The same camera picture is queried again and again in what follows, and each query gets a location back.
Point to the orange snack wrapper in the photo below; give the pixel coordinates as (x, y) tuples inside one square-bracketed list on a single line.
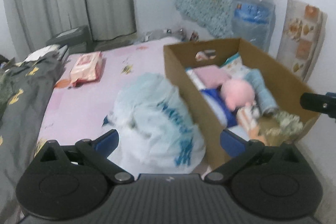
[(63, 83)]

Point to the blue checked towel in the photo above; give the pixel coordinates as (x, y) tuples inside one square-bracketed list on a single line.
[(264, 98)]

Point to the pink folded cloth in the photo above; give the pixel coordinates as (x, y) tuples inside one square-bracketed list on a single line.
[(212, 76)]

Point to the blue water jug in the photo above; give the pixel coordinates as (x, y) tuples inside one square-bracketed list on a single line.
[(253, 21)]

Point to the white blue plastic bag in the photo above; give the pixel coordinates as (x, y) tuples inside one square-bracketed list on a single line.
[(156, 131)]

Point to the dark grey storage box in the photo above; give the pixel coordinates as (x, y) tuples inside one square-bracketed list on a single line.
[(78, 40)]

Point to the yellow green candy wrapper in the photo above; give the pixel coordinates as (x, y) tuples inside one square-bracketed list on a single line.
[(127, 69)]

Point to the white blue paper pack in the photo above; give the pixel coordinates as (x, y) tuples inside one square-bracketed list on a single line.
[(234, 67)]

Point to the dark grey blanket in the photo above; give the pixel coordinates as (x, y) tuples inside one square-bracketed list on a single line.
[(25, 93)]

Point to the food picture poster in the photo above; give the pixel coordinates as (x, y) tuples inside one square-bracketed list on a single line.
[(302, 38)]

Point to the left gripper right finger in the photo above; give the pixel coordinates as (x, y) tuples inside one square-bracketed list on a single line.
[(234, 145)]

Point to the pink wet wipes pack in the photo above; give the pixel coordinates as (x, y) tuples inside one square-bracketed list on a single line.
[(88, 68)]

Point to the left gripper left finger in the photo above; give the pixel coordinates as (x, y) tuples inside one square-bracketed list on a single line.
[(103, 145)]

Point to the pink plush toy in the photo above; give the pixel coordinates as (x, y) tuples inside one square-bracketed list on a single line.
[(237, 93)]

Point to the green floral scrunchie cloth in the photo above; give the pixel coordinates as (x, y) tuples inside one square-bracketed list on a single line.
[(287, 125)]

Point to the brown cardboard box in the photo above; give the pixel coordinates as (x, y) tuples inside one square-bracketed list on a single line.
[(207, 107)]

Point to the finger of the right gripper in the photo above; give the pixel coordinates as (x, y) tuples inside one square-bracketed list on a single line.
[(317, 103), (329, 96)]

